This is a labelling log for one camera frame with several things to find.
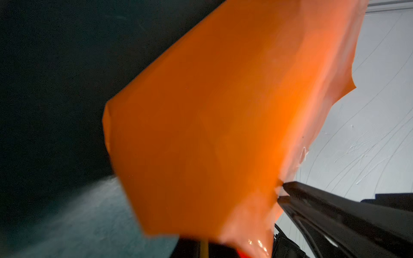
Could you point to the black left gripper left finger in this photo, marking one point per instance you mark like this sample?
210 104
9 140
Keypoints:
187 248

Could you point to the clear tape piece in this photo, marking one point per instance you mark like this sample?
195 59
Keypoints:
255 248

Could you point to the orange wrapping paper sheet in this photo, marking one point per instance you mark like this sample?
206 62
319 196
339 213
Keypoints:
203 138

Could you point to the green table mat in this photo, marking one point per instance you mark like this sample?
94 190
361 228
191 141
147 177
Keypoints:
61 61

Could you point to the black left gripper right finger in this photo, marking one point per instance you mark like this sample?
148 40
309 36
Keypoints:
222 251

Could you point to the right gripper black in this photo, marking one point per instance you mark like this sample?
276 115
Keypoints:
335 227

